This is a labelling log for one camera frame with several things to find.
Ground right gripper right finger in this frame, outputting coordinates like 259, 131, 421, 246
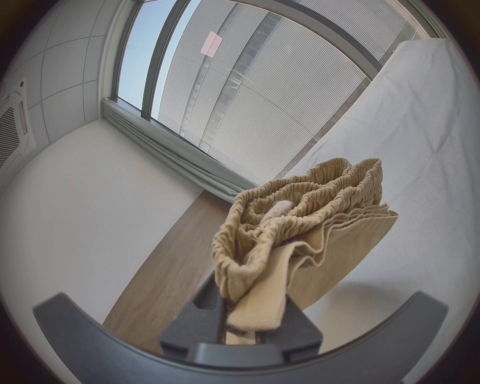
259, 293, 324, 354

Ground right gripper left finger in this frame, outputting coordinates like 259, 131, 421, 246
159, 272, 228, 357

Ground tan shorts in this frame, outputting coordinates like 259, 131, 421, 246
212, 157, 399, 346

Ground bed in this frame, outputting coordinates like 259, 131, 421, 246
103, 37, 480, 358

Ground grey-green curtain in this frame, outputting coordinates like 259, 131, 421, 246
101, 98, 259, 205

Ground window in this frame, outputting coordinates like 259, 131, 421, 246
110, 0, 449, 188

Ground white ceiling air vent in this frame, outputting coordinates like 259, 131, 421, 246
0, 78, 37, 179

